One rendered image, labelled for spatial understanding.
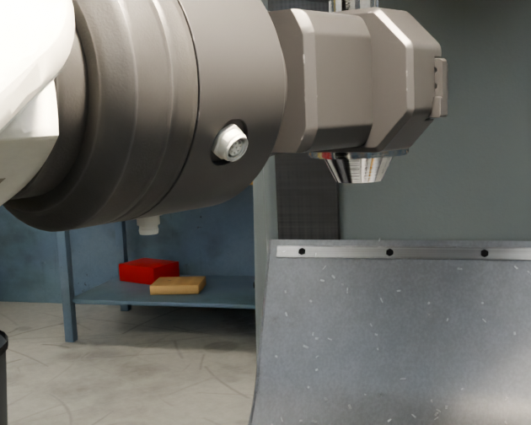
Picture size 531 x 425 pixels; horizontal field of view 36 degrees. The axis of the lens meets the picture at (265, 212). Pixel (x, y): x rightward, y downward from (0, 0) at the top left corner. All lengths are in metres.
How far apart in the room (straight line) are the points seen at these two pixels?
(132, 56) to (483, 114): 0.56
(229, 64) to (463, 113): 0.52
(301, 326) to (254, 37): 0.52
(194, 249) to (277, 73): 4.76
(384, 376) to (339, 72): 0.47
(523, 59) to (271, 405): 0.37
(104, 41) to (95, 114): 0.02
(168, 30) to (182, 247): 4.82
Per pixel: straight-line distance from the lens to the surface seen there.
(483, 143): 0.76
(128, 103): 0.23
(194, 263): 5.04
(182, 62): 0.24
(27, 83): 0.18
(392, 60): 0.32
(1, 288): 5.74
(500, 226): 0.77
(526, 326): 0.74
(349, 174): 0.38
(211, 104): 0.25
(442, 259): 0.76
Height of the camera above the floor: 1.23
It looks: 8 degrees down
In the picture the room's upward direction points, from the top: 3 degrees counter-clockwise
